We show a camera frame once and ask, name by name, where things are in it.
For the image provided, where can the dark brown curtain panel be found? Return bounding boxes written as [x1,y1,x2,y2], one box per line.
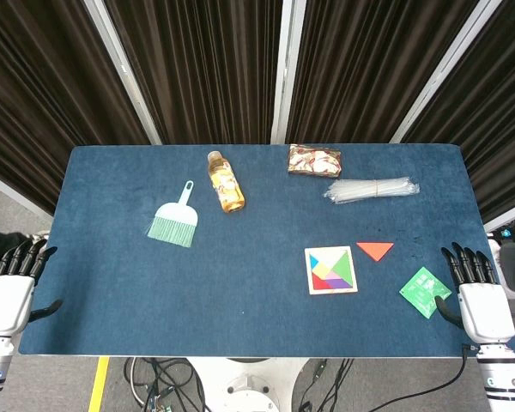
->
[105,0,285,145]
[401,0,515,224]
[285,0,484,145]
[0,0,152,215]

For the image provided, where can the blue fabric table mat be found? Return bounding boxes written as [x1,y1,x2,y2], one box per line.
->
[17,143,515,358]

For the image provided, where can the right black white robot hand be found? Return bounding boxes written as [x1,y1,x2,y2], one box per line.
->
[433,242,515,346]

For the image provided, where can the amber tea plastic bottle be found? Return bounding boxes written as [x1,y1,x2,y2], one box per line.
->
[207,150,246,215]

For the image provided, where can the brown patterned snack packet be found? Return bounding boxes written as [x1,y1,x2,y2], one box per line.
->
[288,143,343,178]

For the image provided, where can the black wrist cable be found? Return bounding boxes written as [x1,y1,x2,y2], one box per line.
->
[298,342,480,412]

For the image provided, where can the colourful tangram puzzle tray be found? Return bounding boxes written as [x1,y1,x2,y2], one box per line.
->
[304,245,359,296]

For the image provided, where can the orange triangle piece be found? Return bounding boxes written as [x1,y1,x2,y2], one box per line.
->
[355,241,395,263]

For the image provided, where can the clear plastic straws bundle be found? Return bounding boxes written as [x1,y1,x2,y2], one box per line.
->
[324,176,421,204]

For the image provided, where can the mint green hand brush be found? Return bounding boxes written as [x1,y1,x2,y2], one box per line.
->
[147,180,198,249]

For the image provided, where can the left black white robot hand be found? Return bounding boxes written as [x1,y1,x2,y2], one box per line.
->
[0,239,64,336]

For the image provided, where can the green tangram triangle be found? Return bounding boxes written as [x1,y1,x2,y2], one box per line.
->
[329,251,352,288]

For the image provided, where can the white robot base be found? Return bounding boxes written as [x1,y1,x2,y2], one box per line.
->
[187,357,311,412]

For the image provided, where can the tangled black floor cables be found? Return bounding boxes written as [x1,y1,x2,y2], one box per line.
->
[126,357,208,412]

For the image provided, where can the white partition post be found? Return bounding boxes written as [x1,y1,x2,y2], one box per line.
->
[83,0,162,145]
[389,0,504,144]
[0,167,53,217]
[270,0,307,145]
[483,209,515,233]

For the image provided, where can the green foil sachet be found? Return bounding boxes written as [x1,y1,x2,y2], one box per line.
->
[397,266,452,319]

